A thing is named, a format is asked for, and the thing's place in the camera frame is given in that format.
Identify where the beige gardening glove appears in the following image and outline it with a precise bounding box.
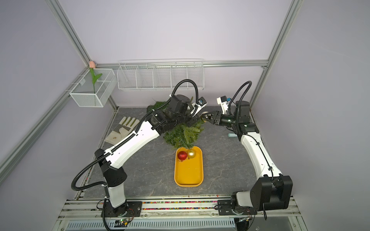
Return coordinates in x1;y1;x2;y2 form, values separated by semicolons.
105;116;139;145

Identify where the small green christmas tree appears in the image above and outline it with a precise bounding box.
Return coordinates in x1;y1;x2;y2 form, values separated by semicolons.
163;96;206;150

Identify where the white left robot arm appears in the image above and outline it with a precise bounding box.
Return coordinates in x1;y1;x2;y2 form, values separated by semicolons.
71;79;206;211

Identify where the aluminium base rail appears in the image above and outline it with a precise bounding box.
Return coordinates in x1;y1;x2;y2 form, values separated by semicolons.
53;195;307;231

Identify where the yellow plastic tray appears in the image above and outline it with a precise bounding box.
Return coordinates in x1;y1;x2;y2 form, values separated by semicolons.
174;146;204;187

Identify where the pink artificial tulip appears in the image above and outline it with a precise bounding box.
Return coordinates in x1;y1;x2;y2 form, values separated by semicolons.
89;61;102;93

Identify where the shiny gold ball ornament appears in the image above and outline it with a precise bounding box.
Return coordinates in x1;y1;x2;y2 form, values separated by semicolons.
200;111;209;123

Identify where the long white wire shelf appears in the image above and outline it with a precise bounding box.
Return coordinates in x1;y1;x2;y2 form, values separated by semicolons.
117;59;205;90

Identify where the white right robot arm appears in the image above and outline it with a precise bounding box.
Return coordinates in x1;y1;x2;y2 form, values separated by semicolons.
201;81;293;214

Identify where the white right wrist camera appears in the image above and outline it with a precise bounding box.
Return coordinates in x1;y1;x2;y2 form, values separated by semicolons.
216;96;231;115

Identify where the matte gold ball ornament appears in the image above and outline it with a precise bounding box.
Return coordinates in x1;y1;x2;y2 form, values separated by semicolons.
187;149;196;159

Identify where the red ribbed ball ornament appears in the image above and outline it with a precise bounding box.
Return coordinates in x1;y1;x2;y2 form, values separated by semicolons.
177;151;188;162

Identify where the small white wire basket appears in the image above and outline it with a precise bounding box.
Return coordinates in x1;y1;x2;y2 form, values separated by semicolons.
69;68;117;108

